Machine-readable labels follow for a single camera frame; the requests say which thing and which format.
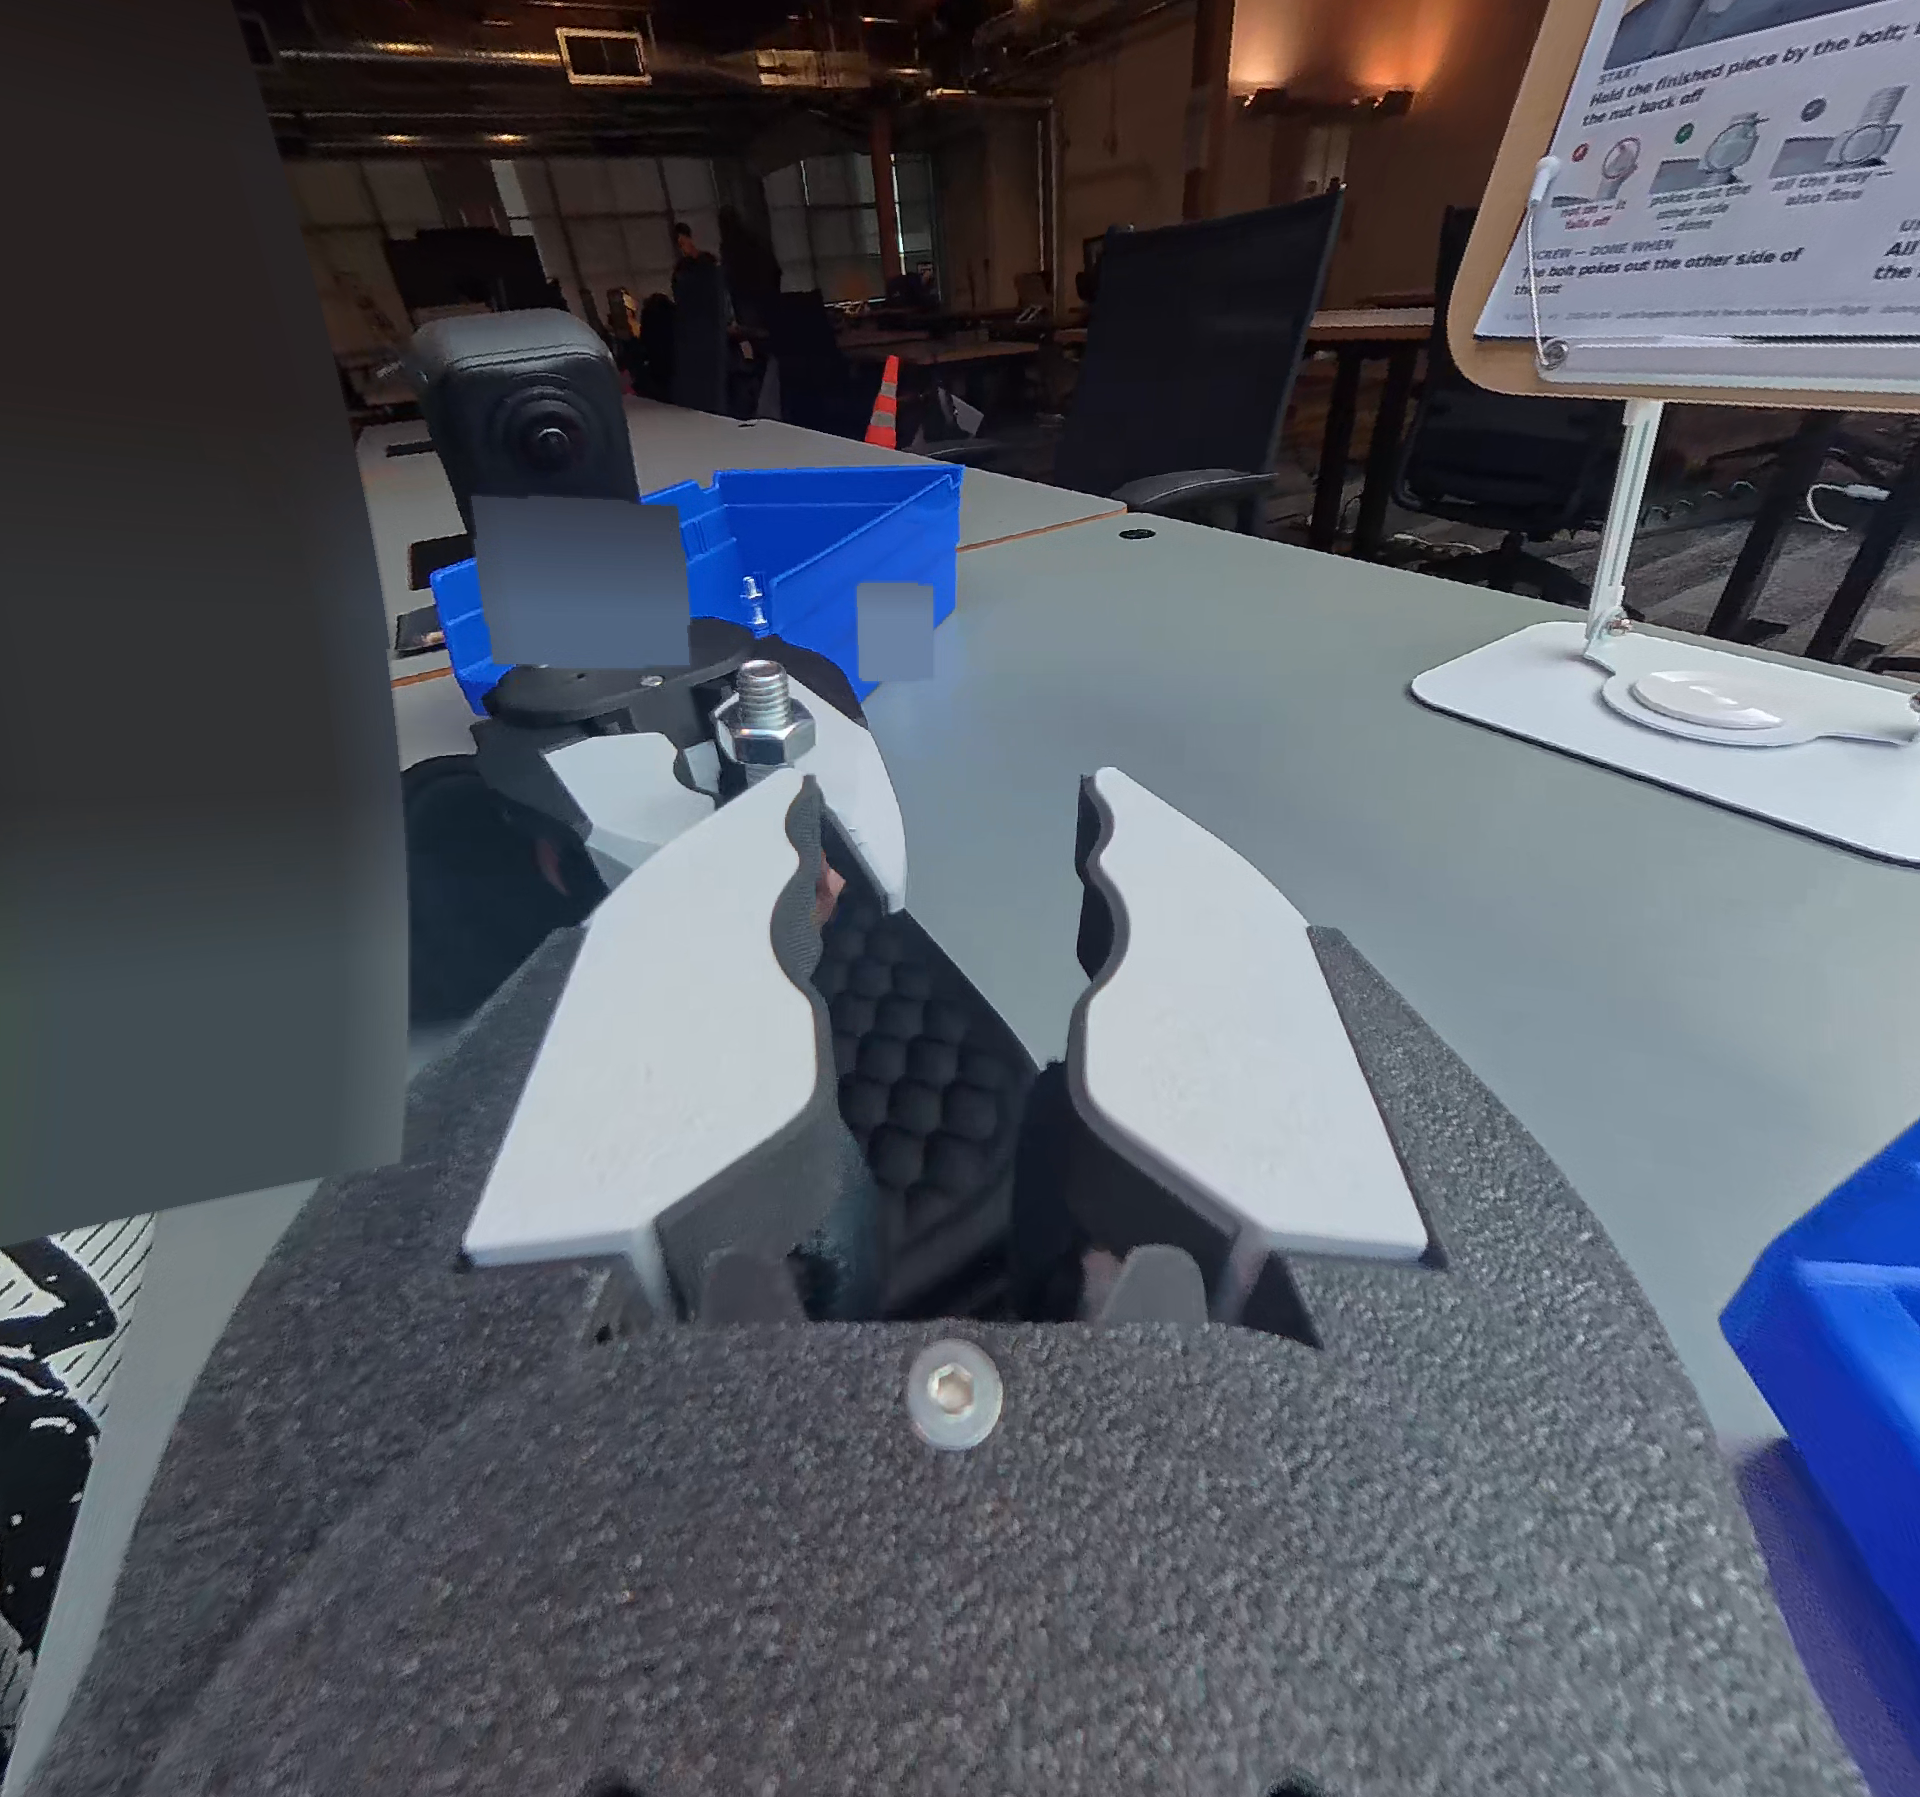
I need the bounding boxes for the white paper sign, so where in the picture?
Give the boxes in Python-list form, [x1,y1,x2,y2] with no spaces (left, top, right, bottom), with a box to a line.
[1474,0,1920,380]

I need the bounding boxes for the wood-edged grey table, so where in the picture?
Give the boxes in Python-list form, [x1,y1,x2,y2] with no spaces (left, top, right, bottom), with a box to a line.
[1304,301,1439,554]

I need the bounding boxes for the black white printed clothing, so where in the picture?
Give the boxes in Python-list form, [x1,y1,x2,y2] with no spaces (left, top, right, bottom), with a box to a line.
[0,1211,160,1739]

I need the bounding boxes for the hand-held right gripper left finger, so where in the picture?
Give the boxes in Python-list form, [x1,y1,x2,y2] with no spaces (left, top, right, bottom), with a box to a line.
[459,775,839,1326]

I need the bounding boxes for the tall paned window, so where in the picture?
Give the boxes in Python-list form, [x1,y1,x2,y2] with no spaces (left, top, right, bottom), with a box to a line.
[763,152,944,286]

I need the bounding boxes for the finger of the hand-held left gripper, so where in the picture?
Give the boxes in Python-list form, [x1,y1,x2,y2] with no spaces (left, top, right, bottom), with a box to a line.
[779,670,913,915]
[540,730,753,901]

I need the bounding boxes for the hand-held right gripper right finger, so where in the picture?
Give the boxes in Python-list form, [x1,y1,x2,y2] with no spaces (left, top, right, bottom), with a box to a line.
[1065,764,1434,1326]

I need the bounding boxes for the blue plastic bin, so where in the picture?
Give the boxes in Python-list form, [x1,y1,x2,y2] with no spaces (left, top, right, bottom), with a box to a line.
[1716,1121,1920,1797]
[431,465,964,719]

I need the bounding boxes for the black office chair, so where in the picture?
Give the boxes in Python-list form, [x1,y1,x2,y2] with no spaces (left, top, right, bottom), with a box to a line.
[1394,208,1614,599]
[1058,184,1345,531]

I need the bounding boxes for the person's left hand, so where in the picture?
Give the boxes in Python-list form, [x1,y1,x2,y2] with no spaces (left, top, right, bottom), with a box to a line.
[405,754,609,1025]

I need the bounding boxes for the black dimpled foam pad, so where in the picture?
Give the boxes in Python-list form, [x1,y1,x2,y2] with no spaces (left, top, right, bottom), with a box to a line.
[801,903,1044,1320]

